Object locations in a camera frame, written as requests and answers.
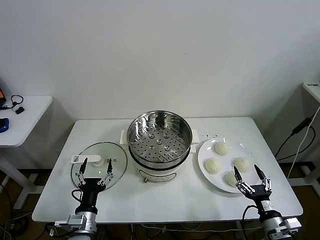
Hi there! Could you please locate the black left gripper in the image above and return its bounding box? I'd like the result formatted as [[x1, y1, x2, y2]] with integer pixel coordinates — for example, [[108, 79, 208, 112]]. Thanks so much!
[[76, 157, 114, 213]]

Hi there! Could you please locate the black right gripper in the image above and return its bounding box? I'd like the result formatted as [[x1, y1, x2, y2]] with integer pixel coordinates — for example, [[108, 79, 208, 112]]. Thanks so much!
[[233, 164, 275, 215]]

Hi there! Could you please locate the white steamed baozi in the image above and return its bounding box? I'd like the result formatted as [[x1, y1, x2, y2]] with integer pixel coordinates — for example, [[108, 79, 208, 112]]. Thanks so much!
[[214, 141, 232, 156], [204, 157, 222, 175], [223, 170, 242, 188], [233, 156, 251, 173]]

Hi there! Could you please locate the perforated steel steamer basket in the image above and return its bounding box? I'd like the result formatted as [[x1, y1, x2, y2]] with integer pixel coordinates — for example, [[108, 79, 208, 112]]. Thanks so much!
[[127, 109, 193, 170]]

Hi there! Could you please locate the white round plate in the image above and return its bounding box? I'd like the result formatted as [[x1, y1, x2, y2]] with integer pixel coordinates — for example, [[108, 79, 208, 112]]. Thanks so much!
[[197, 137, 261, 194]]

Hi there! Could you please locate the white electric cooker pot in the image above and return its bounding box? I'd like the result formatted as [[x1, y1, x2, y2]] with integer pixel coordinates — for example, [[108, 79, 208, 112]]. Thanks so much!
[[119, 128, 201, 186]]

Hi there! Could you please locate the blue object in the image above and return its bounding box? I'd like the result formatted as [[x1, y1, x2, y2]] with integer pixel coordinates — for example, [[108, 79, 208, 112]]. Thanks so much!
[[0, 117, 10, 133]]

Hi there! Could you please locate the white side table with label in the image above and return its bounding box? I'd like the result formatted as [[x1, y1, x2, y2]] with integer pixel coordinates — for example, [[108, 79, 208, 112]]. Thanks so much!
[[287, 81, 320, 187]]

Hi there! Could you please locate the black and orange device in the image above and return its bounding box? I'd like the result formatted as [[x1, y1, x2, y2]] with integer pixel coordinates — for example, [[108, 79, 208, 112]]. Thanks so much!
[[0, 77, 7, 107]]

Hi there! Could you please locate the glass lid with white handle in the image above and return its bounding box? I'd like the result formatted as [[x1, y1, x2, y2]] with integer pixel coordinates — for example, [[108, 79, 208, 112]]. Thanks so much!
[[70, 141, 128, 193]]

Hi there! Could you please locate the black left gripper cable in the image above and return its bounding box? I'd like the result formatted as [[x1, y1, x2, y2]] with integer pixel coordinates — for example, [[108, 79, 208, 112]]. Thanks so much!
[[71, 189, 84, 204]]

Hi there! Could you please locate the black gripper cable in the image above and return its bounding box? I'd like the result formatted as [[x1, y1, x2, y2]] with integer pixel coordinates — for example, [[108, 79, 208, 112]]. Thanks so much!
[[71, 189, 84, 204], [241, 204, 261, 240]]

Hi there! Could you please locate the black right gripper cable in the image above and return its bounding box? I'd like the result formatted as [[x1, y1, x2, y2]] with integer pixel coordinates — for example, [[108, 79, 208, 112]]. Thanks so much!
[[241, 204, 261, 240]]

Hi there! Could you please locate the white hanging cable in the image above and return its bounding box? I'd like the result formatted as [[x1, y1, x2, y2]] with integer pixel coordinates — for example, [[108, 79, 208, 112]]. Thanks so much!
[[287, 117, 316, 180]]

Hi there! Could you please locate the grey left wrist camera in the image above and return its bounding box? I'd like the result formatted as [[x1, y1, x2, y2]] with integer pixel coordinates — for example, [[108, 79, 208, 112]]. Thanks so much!
[[54, 214, 87, 230]]

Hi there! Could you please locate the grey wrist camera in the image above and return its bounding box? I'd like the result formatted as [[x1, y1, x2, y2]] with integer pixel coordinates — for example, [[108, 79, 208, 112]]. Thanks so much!
[[282, 217, 302, 232], [54, 214, 87, 230]]

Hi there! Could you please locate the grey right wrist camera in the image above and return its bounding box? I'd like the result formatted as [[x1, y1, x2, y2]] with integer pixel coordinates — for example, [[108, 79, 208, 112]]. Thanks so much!
[[282, 217, 302, 232]]

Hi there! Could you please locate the black power adapter cable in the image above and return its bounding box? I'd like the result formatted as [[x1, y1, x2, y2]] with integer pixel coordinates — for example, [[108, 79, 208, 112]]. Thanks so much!
[[274, 104, 320, 158]]

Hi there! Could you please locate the white floor cable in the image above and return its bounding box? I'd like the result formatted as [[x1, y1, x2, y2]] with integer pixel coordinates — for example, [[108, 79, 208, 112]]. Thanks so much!
[[0, 211, 33, 240]]

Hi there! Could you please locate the black earphone with cable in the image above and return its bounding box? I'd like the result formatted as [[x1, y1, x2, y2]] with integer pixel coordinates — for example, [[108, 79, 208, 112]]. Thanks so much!
[[0, 94, 25, 111]]

